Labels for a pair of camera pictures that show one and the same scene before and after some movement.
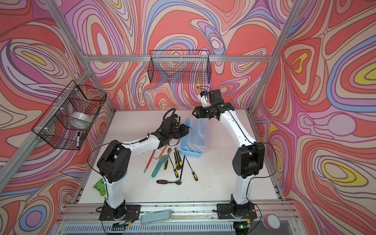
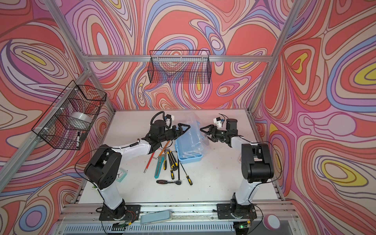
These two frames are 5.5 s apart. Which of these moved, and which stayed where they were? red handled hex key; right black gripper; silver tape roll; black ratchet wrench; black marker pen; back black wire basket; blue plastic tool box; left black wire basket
Moved: right black gripper; blue plastic tool box
Stayed: black ratchet wrench; red handled hex key; black marker pen; left black wire basket; silver tape roll; back black wire basket
